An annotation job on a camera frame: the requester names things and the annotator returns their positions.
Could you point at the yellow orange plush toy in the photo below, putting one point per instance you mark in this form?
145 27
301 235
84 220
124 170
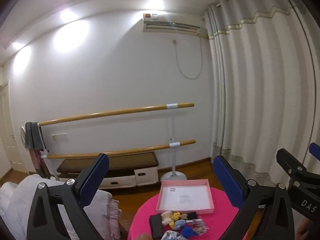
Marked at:
176 215

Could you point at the grey hanging towel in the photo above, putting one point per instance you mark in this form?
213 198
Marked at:
33 135

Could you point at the dark red cloth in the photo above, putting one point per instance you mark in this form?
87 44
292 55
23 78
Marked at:
37 162

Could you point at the pink round table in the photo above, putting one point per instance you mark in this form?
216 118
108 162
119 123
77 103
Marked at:
221 203

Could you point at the blue knitted item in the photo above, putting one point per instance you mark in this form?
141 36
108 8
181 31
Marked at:
188 232

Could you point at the white door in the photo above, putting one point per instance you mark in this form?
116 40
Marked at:
10 130

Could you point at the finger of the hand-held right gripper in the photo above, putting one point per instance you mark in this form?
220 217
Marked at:
291 161
314 150

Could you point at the white wall air conditioner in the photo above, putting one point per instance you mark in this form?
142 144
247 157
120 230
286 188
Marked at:
172 21

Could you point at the long wooden barre rail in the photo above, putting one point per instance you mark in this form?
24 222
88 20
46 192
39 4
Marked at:
112 114

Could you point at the black wallet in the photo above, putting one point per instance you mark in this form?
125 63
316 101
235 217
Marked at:
156 226

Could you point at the pink striped quilt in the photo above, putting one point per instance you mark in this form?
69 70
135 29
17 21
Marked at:
105 212

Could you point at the low white drawer cabinet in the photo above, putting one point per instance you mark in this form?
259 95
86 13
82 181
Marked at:
130 161

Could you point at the white quilt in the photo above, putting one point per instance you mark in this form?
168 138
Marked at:
15 205

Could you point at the blue printed cloth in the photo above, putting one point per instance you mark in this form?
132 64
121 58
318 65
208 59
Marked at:
171 235

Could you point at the small brown bear toy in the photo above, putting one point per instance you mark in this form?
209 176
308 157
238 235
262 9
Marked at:
184 216

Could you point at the small black fabric item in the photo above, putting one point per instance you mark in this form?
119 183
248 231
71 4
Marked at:
192 216

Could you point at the clear bag of purple clips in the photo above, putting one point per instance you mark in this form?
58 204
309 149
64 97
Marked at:
198 224

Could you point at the short wooden barre rail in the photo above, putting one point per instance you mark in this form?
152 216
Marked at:
125 152

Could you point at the cream pleated curtain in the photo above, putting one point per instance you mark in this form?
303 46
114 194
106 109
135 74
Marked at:
262 80

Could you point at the person's right hand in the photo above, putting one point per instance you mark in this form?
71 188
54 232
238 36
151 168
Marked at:
303 228

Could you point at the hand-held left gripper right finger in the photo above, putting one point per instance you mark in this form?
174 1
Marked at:
228 182

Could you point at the pink cardboard box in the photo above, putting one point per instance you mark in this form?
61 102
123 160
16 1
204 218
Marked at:
185 195

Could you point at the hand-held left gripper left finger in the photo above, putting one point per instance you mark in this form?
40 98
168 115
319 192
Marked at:
95 180

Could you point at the white wall switch plate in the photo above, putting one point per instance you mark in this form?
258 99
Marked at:
59 136

